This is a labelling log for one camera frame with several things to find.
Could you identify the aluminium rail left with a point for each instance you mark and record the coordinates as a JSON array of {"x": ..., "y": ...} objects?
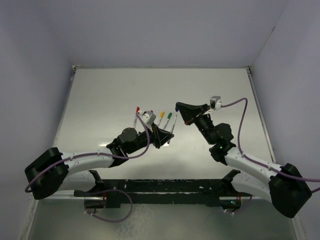
[{"x": 60, "y": 195}]

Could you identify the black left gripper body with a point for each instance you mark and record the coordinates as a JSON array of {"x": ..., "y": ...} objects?
[{"x": 154, "y": 137}]

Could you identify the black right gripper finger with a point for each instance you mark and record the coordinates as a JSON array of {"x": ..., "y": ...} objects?
[
  {"x": 188, "y": 107},
  {"x": 189, "y": 116}
]

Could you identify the aluminium rail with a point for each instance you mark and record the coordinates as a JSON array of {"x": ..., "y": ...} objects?
[
  {"x": 60, "y": 195},
  {"x": 269, "y": 144}
]

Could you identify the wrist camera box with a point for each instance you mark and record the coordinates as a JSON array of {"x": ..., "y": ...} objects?
[
  {"x": 148, "y": 117},
  {"x": 215, "y": 102}
]

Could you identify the aluminium rail right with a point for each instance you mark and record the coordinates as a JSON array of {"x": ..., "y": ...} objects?
[{"x": 269, "y": 144}]

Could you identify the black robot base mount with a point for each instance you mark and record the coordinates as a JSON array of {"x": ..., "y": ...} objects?
[{"x": 112, "y": 193}]

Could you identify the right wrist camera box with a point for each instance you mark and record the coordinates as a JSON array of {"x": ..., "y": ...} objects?
[{"x": 215, "y": 102}]

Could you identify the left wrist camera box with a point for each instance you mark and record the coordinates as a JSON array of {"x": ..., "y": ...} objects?
[{"x": 148, "y": 117}]

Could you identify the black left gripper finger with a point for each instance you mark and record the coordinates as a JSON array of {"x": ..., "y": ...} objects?
[
  {"x": 163, "y": 142},
  {"x": 161, "y": 133}
]

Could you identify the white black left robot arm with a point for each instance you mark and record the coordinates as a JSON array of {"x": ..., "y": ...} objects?
[{"x": 55, "y": 171}]

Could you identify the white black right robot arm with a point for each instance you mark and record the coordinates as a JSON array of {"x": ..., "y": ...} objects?
[{"x": 281, "y": 185}]

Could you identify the red whiteboard marker pen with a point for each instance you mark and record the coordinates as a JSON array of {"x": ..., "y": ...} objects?
[{"x": 135, "y": 120}]

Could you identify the blue whiteboard marker pen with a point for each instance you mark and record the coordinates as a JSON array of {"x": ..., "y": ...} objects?
[{"x": 173, "y": 127}]

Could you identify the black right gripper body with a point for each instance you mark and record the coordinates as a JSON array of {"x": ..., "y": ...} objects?
[{"x": 202, "y": 115}]

